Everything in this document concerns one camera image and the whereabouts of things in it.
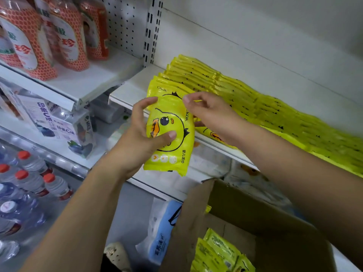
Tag brown cardboard box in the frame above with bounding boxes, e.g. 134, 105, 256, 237
160, 178, 338, 272

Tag person's left cream clog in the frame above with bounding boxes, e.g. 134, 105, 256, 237
105, 242, 132, 272

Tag pack of red-capped bottles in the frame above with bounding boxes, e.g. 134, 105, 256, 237
0, 145, 74, 264

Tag white metal shelf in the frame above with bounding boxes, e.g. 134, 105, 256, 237
108, 0, 363, 272

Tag person's left hand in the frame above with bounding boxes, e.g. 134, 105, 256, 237
105, 96, 178, 182

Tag white blue plastic bag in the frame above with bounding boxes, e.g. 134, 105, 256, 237
136, 198, 182, 267

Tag person's right forearm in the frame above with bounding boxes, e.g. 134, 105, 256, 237
230, 122, 363, 270

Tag person's right hand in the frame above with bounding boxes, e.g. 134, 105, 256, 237
183, 91, 247, 146

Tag MIQI boxes with fruit print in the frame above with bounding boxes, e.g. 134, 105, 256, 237
0, 82, 96, 159

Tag white pegboard shelf unit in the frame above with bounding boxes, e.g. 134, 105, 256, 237
0, 0, 165, 179

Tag person's left forearm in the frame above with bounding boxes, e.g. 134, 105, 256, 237
20, 161, 131, 272

